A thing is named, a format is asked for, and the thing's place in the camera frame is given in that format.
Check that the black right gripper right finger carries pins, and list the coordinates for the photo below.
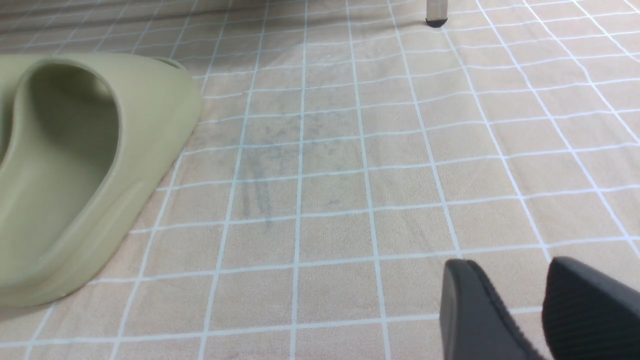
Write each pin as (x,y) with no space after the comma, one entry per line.
(588,315)

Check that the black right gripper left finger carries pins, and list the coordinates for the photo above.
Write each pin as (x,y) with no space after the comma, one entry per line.
(474,322)

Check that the metal shoe rack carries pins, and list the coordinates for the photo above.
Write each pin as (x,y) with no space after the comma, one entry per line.
(436,13)

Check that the right green slipper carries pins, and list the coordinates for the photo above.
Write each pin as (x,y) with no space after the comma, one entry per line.
(85,141)

